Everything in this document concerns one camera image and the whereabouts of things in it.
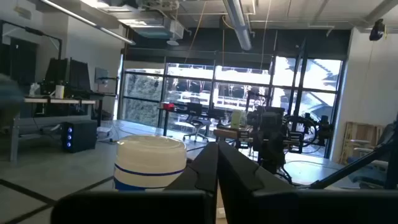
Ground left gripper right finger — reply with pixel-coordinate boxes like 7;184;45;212
218;141;398;224

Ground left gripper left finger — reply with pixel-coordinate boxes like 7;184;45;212
50;141;219;224

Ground light green container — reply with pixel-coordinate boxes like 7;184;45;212
230;109;243;129

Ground white wipes canister blue label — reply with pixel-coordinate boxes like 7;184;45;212
113;134;188;192

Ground black office chair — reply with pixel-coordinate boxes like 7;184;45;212
182;101;213;143

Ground black computer tower blue lights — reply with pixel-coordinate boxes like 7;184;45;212
61;119;98;154

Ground wooden pallet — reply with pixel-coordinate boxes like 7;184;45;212
340;121;386;166

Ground grey blue chair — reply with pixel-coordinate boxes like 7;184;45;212
347;123;398;189

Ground grey office desk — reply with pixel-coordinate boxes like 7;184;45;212
9;95;105;162

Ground black computer monitor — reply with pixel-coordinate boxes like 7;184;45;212
68;58;91;93
44;58;68;94

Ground ceiling air unit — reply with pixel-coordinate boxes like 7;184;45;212
133;18;185;40

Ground long linear ceiling light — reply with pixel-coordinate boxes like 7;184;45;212
39;0;137;46

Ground grey ceiling duct pipe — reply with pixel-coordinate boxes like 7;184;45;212
222;0;253;52

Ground grey wall panel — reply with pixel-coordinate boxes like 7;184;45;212
95;67;109;85

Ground black ceiling camera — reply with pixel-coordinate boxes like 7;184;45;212
369;18;387;42

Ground black stand frame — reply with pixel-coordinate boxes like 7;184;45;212
0;19;63;60

